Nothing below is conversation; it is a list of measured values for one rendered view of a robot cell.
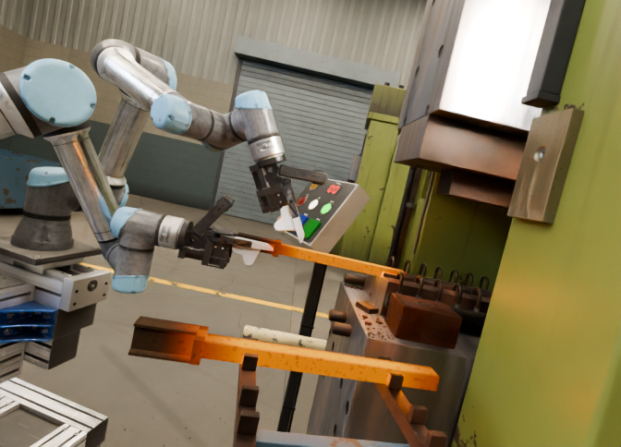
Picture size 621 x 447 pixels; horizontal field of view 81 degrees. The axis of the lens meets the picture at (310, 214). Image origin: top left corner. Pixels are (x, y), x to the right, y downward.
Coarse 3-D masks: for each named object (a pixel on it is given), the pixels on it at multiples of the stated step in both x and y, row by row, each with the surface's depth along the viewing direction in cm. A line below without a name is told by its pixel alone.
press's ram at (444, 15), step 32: (448, 0) 81; (480, 0) 71; (512, 0) 72; (544, 0) 72; (448, 32) 77; (480, 32) 72; (512, 32) 72; (416, 64) 97; (448, 64) 73; (480, 64) 72; (512, 64) 73; (416, 96) 90; (448, 96) 73; (480, 96) 73; (512, 96) 73; (512, 128) 75
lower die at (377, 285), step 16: (384, 272) 86; (368, 288) 96; (384, 288) 82; (416, 288) 81; (432, 288) 84; (448, 288) 87; (480, 288) 93; (448, 304) 82; (464, 304) 82; (480, 304) 82
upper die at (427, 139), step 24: (432, 120) 78; (408, 144) 88; (432, 144) 78; (456, 144) 79; (480, 144) 79; (504, 144) 79; (432, 168) 92; (456, 168) 82; (480, 168) 79; (504, 168) 80
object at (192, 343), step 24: (144, 336) 49; (168, 336) 49; (192, 336) 50; (216, 336) 51; (168, 360) 49; (192, 360) 48; (240, 360) 50; (264, 360) 50; (288, 360) 51; (312, 360) 51; (336, 360) 52; (360, 360) 54; (384, 360) 56; (408, 384) 54; (432, 384) 54
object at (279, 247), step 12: (264, 240) 85; (276, 240) 87; (264, 252) 85; (276, 252) 85; (288, 252) 86; (300, 252) 86; (312, 252) 86; (336, 264) 86; (348, 264) 86; (360, 264) 87; (372, 264) 88
